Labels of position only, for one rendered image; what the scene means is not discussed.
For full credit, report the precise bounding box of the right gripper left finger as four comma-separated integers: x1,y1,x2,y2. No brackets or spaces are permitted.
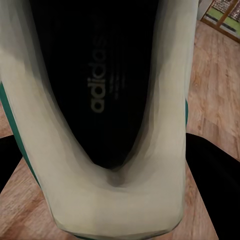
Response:
0,135,23,193

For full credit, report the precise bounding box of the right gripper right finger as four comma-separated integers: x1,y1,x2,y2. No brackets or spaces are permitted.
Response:
185,133,240,240

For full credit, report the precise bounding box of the gym shoe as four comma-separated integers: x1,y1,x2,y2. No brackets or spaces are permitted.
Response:
0,0,199,240

